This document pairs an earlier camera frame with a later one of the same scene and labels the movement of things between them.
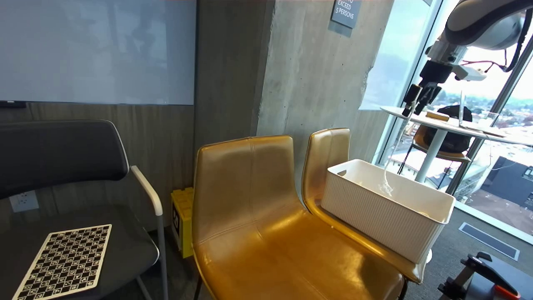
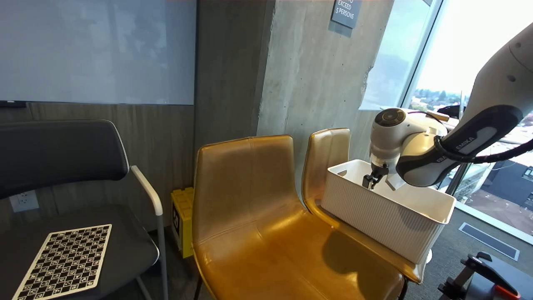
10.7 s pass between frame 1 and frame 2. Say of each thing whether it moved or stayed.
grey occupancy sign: stayed
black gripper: moved
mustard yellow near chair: stayed
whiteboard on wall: stayed
